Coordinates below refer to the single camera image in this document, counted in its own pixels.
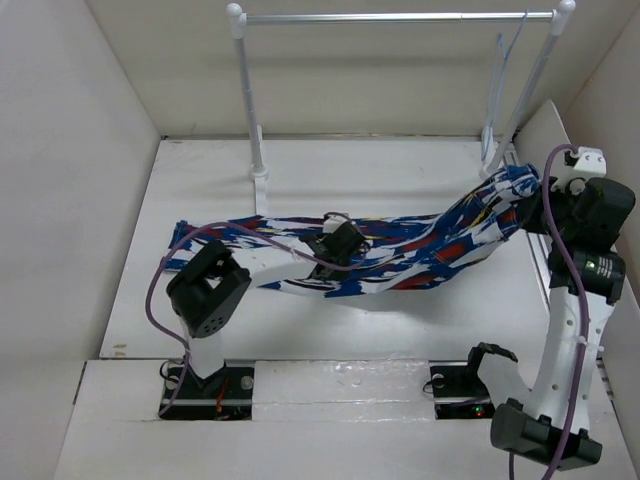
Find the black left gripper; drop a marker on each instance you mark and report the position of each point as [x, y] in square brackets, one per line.
[338, 275]

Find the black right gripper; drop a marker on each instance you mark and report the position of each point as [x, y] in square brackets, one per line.
[531, 214]

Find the blue patterned trousers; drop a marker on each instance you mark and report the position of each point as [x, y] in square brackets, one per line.
[402, 253]

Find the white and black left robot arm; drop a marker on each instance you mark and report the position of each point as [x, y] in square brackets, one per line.
[206, 292]

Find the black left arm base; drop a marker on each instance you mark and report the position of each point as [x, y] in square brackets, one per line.
[227, 397]

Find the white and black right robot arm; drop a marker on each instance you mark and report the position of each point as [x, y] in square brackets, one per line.
[548, 422]

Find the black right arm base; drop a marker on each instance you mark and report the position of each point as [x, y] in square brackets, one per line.
[456, 393]

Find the white clothes rack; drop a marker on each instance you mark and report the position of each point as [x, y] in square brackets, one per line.
[368, 69]

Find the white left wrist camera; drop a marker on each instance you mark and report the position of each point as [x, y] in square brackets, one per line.
[333, 220]

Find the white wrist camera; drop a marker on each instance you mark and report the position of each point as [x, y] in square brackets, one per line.
[333, 220]
[587, 164]

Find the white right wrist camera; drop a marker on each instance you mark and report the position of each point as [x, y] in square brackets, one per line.
[587, 164]

